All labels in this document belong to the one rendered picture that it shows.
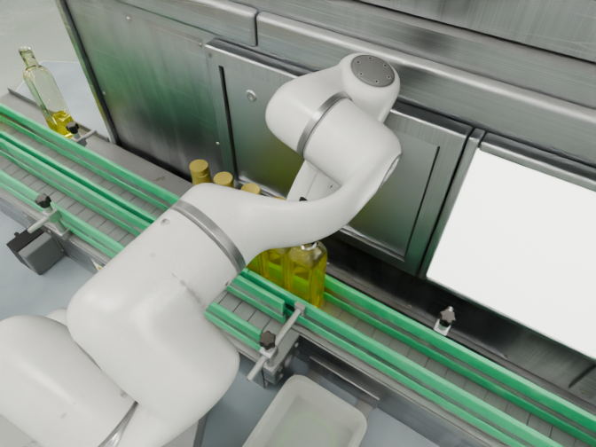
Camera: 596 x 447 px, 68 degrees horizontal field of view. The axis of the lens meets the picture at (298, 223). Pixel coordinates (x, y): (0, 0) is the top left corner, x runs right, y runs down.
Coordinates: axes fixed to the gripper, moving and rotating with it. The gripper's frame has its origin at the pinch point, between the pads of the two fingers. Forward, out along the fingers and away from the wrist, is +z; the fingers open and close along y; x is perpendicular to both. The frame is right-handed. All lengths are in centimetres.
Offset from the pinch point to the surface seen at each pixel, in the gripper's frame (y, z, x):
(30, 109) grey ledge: -11, 57, -99
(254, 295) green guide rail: 6.1, 25.7, -1.9
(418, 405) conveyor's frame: 5.7, 21.2, 34.7
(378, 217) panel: -12.6, 6.0, 9.3
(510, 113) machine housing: -13.0, -24.6, 15.3
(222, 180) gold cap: 1.0, 5.3, -16.3
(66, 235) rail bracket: 16, 42, -48
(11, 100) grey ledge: -11, 59, -108
